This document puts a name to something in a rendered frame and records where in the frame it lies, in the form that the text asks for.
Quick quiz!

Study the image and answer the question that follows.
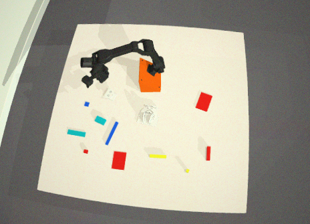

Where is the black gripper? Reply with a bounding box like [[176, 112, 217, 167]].
[[81, 65, 109, 88]]

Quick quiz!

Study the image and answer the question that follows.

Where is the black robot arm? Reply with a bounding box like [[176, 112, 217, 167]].
[[80, 39, 166, 84]]

